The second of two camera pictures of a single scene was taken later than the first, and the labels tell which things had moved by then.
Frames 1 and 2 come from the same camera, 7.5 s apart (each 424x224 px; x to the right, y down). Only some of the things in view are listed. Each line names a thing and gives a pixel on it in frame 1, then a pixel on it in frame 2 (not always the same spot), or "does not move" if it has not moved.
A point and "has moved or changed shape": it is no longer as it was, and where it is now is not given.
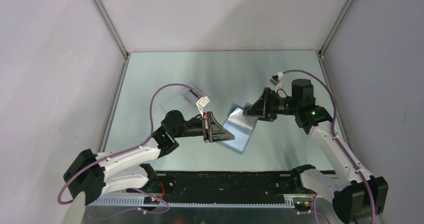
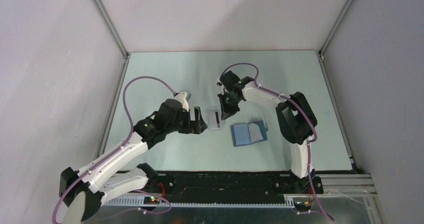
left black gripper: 212,131 -> 196,126
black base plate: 223,185 does not move
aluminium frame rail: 105,16 does not move
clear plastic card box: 184,99 has moved or changed shape
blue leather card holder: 241,126 -> 243,134
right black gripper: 264,107 -> 227,112
